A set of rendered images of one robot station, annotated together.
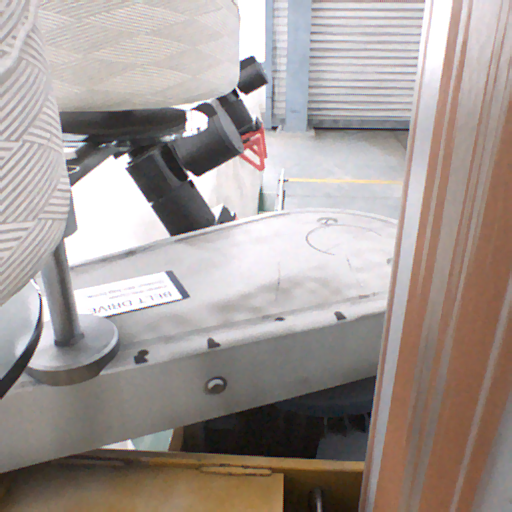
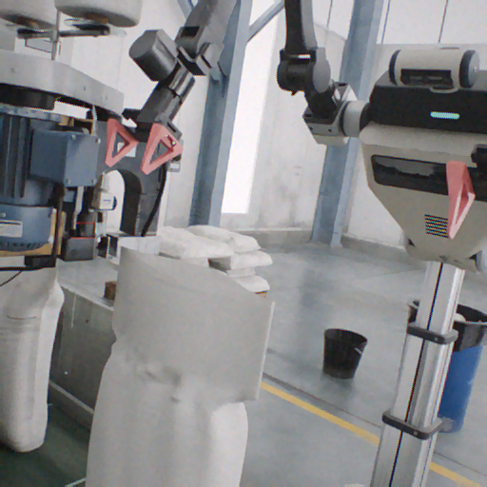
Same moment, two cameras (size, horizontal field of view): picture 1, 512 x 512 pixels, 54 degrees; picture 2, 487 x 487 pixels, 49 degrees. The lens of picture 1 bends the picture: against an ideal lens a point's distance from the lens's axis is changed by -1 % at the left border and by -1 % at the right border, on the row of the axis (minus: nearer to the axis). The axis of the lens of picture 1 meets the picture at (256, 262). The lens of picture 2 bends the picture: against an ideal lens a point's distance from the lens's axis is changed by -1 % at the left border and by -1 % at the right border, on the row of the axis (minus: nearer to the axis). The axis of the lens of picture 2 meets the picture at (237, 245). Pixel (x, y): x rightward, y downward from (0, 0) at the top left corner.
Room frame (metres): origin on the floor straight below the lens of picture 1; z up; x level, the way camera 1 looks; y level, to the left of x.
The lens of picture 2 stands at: (1.25, -0.62, 1.31)
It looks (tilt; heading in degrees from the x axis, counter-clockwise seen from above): 9 degrees down; 125
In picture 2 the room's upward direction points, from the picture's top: 9 degrees clockwise
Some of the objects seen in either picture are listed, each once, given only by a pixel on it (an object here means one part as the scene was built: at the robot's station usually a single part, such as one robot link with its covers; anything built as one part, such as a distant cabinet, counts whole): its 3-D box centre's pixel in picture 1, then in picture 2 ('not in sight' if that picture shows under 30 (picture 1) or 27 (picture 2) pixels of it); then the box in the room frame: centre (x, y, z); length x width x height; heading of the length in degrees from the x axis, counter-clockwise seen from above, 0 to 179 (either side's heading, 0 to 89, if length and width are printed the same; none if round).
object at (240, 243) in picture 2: not in sight; (220, 238); (-1.65, 3.29, 0.56); 0.67 x 0.43 x 0.15; 176
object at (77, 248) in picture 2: not in sight; (73, 246); (0.22, 0.20, 1.04); 0.08 x 0.06 x 0.05; 86
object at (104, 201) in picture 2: not in sight; (102, 208); (0.28, 0.22, 1.14); 0.05 x 0.04 x 0.16; 86
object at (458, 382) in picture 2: not in sight; (438, 363); (0.58, 2.56, 0.32); 0.51 x 0.48 x 0.65; 86
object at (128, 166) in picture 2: not in sight; (93, 170); (0.10, 0.33, 1.21); 0.30 x 0.25 x 0.30; 176
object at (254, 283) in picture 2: not in sight; (232, 283); (-1.43, 3.26, 0.20); 0.67 x 0.43 x 0.15; 86
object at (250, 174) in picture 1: (242, 165); not in sight; (2.98, 0.08, 0.74); 0.47 x 0.22 x 0.72; 177
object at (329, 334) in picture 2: not in sight; (341, 354); (-0.07, 2.70, 0.13); 0.30 x 0.30 x 0.26
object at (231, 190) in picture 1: (225, 209); not in sight; (2.24, 0.15, 0.74); 0.47 x 0.22 x 0.72; 174
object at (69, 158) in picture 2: not in sight; (65, 164); (0.45, -0.02, 1.25); 0.10 x 0.08 x 0.12; 111
